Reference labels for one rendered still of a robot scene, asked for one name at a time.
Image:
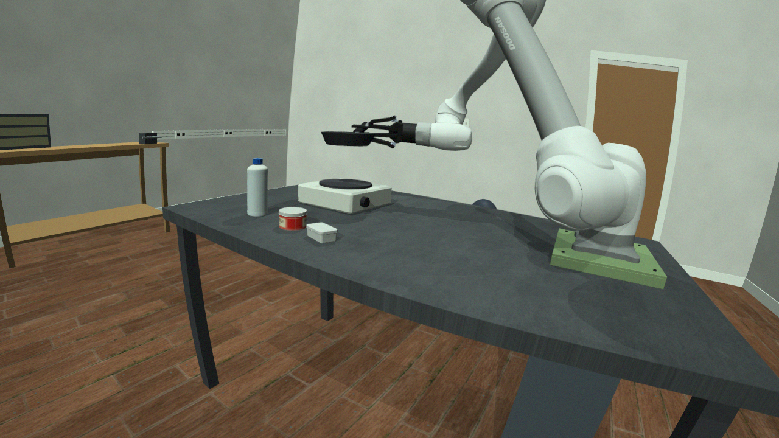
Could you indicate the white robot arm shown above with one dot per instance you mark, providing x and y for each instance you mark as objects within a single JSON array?
[{"x": 596, "y": 190}]

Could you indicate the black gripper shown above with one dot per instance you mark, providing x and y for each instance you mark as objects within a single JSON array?
[{"x": 395, "y": 130}]

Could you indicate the white plastic bottle with blue cap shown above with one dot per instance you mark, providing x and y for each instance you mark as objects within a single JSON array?
[{"x": 257, "y": 189}]

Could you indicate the red round tin with white lid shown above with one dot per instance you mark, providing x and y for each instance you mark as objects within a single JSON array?
[{"x": 292, "y": 218}]

